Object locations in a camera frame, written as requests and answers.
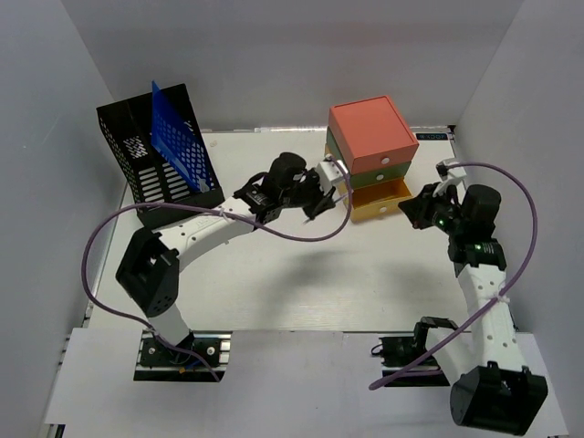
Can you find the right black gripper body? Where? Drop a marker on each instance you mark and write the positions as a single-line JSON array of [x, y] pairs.
[[447, 217]]

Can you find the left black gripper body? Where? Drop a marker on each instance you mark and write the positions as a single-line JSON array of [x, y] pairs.
[[309, 190]]

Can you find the yellow bottom drawer box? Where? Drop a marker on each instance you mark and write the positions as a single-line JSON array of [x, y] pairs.
[[377, 200]]

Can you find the green drawer box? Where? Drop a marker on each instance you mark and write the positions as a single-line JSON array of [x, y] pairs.
[[360, 180]]

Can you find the salmon top drawer box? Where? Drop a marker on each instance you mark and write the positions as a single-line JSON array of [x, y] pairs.
[[371, 134]]

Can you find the blue plastic folder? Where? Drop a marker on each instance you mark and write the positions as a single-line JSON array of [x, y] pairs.
[[177, 144]]

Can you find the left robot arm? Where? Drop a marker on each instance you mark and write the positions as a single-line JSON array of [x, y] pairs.
[[153, 261]]

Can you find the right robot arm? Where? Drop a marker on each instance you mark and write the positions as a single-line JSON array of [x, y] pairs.
[[492, 387]]

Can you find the black mesh file organizer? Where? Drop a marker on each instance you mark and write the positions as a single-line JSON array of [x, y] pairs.
[[126, 126]]

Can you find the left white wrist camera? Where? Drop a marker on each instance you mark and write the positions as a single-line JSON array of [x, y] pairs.
[[331, 172]]

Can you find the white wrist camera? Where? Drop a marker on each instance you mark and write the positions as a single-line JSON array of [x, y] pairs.
[[331, 172], [451, 172]]

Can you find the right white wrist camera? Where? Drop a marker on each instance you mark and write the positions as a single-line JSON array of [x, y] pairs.
[[451, 172]]

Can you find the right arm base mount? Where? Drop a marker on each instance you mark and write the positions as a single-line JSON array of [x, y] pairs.
[[396, 351]]

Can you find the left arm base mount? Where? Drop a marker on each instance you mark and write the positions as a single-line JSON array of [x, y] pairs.
[[158, 363]]

